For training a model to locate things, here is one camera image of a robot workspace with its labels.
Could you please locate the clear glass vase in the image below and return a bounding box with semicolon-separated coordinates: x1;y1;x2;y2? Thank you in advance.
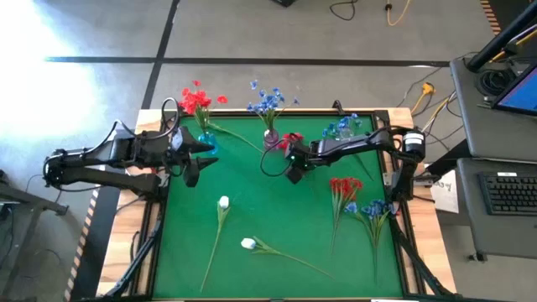
333;123;356;142

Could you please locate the white artificial tulip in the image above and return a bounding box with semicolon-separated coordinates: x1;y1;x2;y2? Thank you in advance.
240;236;336;281
199;195;231;294
207;121;265;154

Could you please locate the monitor with blue screen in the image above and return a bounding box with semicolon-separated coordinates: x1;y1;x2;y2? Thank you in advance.
489;61;537;117

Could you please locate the red artificial flower bunch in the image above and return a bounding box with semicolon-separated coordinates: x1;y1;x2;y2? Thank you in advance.
329;176;364;257
179;79;230;138
276;132;305;152

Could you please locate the green table mat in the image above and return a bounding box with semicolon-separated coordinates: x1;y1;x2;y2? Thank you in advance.
151;115;404;299

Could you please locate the grey computer desk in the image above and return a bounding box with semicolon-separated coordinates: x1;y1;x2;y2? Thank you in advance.
449;56;537;262

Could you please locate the pink glass vase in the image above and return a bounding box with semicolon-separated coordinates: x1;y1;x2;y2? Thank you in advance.
263;128;281;152

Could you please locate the black floor cable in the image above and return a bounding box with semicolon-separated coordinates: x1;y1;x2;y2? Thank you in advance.
329;0;358;22

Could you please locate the yellow plug cable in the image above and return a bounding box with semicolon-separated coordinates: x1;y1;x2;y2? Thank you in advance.
409;81;436;115

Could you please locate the coiled black cable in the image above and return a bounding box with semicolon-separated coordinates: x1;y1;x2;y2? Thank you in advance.
475;66;516;98

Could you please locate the black keyboard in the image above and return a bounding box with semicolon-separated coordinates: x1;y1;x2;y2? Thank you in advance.
477;170;537;216

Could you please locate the blue artificial flower bunch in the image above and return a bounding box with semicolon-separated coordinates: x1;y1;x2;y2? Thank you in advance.
246;79;301;134
321;112;374;182
343;197;403;285

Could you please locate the black metal stand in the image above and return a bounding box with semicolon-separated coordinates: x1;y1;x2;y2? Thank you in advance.
0;169;70;302

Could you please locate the white paper sheet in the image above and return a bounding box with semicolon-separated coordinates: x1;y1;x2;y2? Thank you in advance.
430;169;461;215

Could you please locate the blue glass vase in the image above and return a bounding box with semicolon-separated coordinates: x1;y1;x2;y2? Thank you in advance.
197;130;219;155

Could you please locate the yellow floor cable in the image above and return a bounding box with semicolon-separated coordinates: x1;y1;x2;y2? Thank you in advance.
384;0;411;28

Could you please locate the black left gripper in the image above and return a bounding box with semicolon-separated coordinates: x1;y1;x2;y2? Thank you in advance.
144;127;220;188

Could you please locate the black floor mat striped edge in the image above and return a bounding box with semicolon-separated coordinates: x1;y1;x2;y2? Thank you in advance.
62;128;138;302
479;0;537;37

